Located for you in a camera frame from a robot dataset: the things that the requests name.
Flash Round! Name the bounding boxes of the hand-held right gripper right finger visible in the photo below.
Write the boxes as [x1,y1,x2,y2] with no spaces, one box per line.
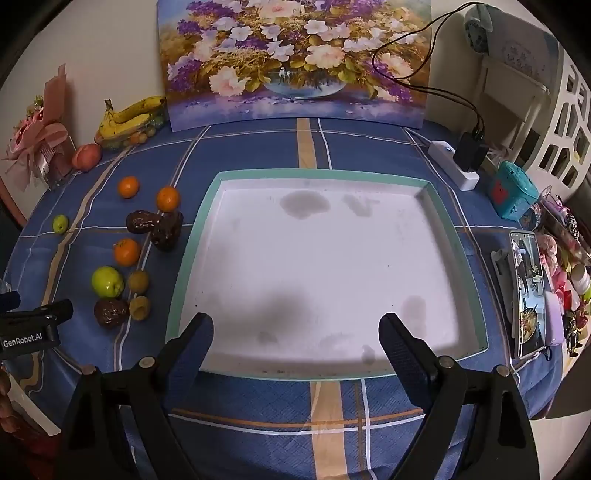
[378,312,541,480]

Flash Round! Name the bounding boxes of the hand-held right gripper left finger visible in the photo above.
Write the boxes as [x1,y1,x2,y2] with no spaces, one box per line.
[58,312,215,480]

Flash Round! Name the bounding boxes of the glossy dark brown date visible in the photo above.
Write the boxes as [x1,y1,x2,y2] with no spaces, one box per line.
[94,298,129,328]

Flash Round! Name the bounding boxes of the large green apple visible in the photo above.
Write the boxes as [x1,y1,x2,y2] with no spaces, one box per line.
[91,266,124,297]

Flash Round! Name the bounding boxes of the white tray with teal rim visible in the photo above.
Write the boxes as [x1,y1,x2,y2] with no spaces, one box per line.
[165,170,489,381]

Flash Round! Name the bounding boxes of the person's left hand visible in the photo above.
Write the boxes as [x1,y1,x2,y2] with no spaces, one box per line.
[0,371,17,435]

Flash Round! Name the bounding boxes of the white paper strip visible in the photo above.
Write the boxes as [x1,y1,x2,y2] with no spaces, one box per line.
[8,382,62,437]

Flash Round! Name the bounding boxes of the small orange with stem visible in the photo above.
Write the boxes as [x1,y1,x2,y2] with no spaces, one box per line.
[113,238,141,267]

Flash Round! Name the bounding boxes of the wrinkled dark brown date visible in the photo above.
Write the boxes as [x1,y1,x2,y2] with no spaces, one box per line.
[150,211,183,252]

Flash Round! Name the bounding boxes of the long dark brown date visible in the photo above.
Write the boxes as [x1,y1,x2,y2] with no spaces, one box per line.
[126,210,160,234]

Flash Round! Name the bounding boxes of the grey phone stand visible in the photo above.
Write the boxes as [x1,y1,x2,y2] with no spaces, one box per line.
[490,249,514,335]

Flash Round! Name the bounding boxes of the smartphone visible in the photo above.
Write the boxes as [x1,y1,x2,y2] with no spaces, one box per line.
[509,231,542,359]

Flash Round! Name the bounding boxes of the lavender pouch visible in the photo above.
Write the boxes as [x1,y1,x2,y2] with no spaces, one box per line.
[544,290,565,348]

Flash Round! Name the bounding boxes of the red peach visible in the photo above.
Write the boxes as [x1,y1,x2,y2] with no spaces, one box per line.
[71,143,103,172]

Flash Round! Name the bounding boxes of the pink flower bouquet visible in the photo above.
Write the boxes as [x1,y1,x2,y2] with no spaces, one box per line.
[2,64,78,190]

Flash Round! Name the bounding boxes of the pink plush toy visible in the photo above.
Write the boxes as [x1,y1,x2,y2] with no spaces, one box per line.
[537,234,563,280]

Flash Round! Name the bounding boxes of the white bottle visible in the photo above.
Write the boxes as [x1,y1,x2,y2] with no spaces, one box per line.
[571,263,591,298]

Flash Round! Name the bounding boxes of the yellow banana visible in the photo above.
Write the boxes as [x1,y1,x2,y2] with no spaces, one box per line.
[113,96,166,123]
[98,99,153,140]

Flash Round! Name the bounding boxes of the teal box with red label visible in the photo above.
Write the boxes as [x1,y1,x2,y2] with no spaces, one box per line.
[494,160,540,221]

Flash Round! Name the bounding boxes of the white power strip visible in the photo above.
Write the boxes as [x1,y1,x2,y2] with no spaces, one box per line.
[427,141,481,191]

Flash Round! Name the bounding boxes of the blue plaid tablecloth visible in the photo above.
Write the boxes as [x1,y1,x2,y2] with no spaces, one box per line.
[2,117,566,480]

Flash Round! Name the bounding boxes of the black charger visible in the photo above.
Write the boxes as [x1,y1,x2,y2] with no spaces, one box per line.
[454,131,490,174]

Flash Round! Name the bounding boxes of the white folding chair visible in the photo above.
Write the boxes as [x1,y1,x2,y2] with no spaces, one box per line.
[475,44,552,155]

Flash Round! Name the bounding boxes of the flower painting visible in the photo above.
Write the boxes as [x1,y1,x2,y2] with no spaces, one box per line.
[157,0,432,133]

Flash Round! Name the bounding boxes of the teal hanging cloth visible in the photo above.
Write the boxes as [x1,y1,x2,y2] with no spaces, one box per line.
[463,6,494,55]

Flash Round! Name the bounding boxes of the wire basket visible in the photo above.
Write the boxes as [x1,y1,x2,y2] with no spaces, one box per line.
[537,185,574,219]

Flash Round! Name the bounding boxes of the black cable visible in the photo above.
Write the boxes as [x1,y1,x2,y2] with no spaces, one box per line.
[370,2,486,139]

